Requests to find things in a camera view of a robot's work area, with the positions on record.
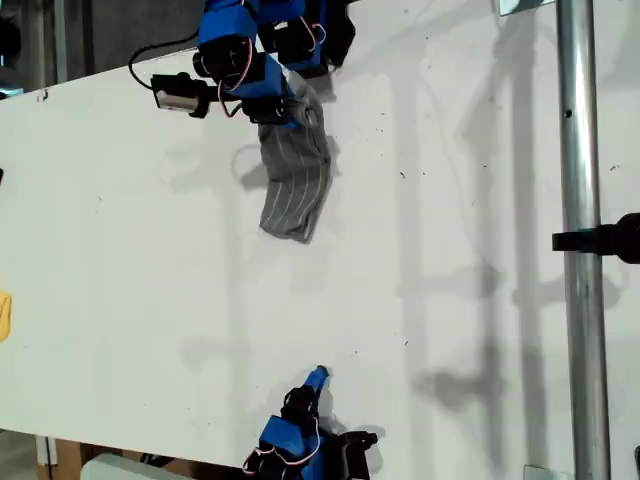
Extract grey striped towel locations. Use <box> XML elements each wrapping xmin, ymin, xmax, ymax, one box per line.
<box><xmin>257</xmin><ymin>82</ymin><xmax>341</xmax><ymax>245</ymax></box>

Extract black camera box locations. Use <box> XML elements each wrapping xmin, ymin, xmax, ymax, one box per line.
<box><xmin>149</xmin><ymin>72</ymin><xmax>211</xmax><ymax>120</ymax></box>

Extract white box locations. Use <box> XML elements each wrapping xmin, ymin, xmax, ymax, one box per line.
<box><xmin>79</xmin><ymin>452</ymin><xmax>179</xmax><ymax>480</ymax></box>

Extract black clamp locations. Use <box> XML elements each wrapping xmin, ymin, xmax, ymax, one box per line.
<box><xmin>551</xmin><ymin>212</ymin><xmax>640</xmax><ymax>265</ymax></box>

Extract brown wooden board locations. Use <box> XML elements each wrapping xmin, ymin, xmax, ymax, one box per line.
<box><xmin>35</xmin><ymin>435</ymin><xmax>126</xmax><ymax>480</ymax></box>

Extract steel post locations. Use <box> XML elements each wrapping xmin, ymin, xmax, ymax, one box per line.
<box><xmin>555</xmin><ymin>0</ymin><xmax>612</xmax><ymax>480</ymax></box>

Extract black camera cable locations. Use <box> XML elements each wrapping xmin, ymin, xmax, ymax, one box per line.
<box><xmin>128</xmin><ymin>27</ymin><xmax>201</xmax><ymax>91</ymax></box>

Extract yellow object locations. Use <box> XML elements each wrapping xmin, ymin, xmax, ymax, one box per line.
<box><xmin>0</xmin><ymin>291</ymin><xmax>13</xmax><ymax>344</ymax></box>

